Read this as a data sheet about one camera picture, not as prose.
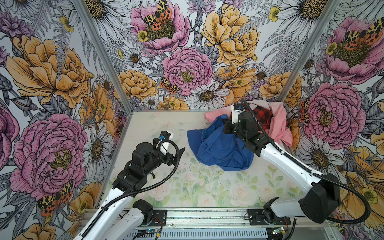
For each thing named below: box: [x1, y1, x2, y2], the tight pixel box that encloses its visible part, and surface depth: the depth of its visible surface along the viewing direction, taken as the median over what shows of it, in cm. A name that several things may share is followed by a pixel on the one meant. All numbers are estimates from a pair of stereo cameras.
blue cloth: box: [187, 114, 255, 171], surface depth 91 cm
